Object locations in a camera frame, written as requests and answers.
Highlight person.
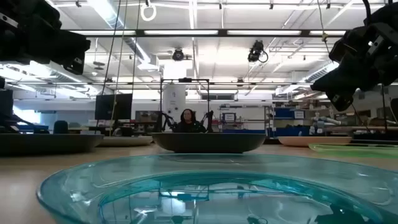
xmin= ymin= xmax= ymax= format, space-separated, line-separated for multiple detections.
xmin=173 ymin=108 xmax=206 ymax=134

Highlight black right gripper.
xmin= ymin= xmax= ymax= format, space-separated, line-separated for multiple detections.
xmin=310 ymin=2 xmax=398 ymax=112

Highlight blue shelf bin with label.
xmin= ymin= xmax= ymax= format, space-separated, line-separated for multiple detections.
xmin=274 ymin=107 xmax=306 ymax=119

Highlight white hanging ring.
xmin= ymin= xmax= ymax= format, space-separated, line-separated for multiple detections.
xmin=140 ymin=2 xmax=157 ymax=22

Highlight blue storage bin row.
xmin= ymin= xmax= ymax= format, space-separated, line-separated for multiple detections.
xmin=266 ymin=126 xmax=312 ymax=138

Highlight black equipment box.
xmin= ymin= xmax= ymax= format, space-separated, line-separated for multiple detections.
xmin=0 ymin=89 xmax=14 ymax=119

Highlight white cylindrical tank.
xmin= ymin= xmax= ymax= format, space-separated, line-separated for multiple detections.
xmin=162 ymin=83 xmax=187 ymax=124

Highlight green transparent plastic plate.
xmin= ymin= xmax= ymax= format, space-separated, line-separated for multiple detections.
xmin=308 ymin=142 xmax=398 ymax=159

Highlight long blue storage bin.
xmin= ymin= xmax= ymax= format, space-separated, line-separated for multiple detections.
xmin=221 ymin=128 xmax=267 ymax=134

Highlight black monitor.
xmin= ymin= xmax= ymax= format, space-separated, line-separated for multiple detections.
xmin=95 ymin=93 xmax=134 ymax=121

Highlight dark grey plastic plate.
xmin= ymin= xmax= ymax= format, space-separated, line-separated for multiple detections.
xmin=0 ymin=133 xmax=105 ymax=156
xmin=151 ymin=133 xmax=267 ymax=154

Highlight peach plastic plate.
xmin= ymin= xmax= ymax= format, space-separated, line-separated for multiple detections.
xmin=277 ymin=136 xmax=353 ymax=147

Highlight black hanging camera with cable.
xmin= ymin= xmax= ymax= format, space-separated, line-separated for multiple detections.
xmin=247 ymin=39 xmax=269 ymax=63

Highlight black office chair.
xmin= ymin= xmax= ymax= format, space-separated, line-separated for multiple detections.
xmin=53 ymin=120 xmax=70 ymax=135

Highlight round black ceiling camera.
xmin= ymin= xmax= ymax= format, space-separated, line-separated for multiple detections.
xmin=172 ymin=48 xmax=185 ymax=62

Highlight black camera stand pole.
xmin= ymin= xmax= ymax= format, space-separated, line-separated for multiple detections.
xmin=381 ymin=84 xmax=389 ymax=133

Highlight white pipe assembly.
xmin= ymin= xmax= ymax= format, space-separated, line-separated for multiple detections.
xmin=312 ymin=115 xmax=343 ymax=128

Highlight thin black hanging cable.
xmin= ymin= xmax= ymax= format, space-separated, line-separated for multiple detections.
xmin=131 ymin=0 xmax=141 ymax=96

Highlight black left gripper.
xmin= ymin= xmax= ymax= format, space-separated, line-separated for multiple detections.
xmin=0 ymin=0 xmax=91 ymax=75

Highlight black curved hose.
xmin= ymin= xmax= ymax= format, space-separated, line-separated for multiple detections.
xmin=0 ymin=113 xmax=50 ymax=135

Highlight beige plastic plate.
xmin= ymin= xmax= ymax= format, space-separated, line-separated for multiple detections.
xmin=96 ymin=136 xmax=154 ymax=147

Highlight teal transparent plastic plate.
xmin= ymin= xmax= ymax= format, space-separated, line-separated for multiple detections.
xmin=36 ymin=152 xmax=398 ymax=224

